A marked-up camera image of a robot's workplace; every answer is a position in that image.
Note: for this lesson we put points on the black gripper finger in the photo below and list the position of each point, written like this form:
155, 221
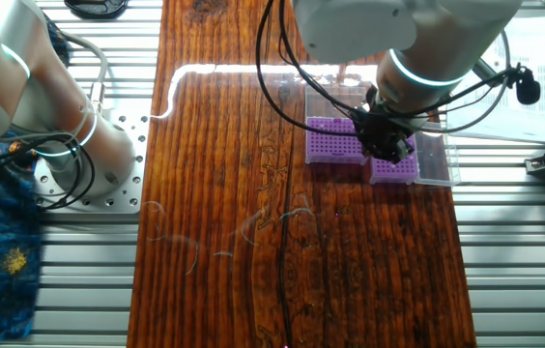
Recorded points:
379, 151
404, 149

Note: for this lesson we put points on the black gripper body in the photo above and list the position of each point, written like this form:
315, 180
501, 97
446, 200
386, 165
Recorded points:
381, 128

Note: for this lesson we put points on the purple pipette tip box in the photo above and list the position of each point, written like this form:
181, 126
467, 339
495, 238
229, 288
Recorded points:
330, 147
393, 175

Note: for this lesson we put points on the white printed paper sheet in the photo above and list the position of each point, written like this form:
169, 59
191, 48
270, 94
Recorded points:
533, 48

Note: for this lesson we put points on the brown wooden board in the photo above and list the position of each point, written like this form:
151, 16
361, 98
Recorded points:
229, 241

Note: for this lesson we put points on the black C-clamp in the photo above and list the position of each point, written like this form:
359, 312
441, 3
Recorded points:
96, 8

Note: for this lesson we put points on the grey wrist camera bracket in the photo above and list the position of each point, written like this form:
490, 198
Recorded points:
492, 71

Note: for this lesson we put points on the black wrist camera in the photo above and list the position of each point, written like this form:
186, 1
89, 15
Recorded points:
528, 89

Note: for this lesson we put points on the silver perforated base plate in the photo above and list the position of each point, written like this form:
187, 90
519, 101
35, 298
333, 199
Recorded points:
127, 200

